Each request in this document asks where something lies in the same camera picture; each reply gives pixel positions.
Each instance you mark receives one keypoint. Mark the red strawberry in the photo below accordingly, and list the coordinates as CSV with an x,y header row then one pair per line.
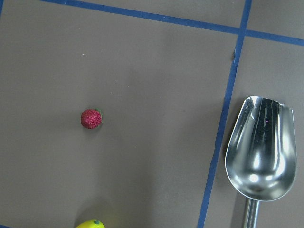
x,y
91,118

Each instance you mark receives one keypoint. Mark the steel ice scoop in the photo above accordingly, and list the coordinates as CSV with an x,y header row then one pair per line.
x,y
261,158

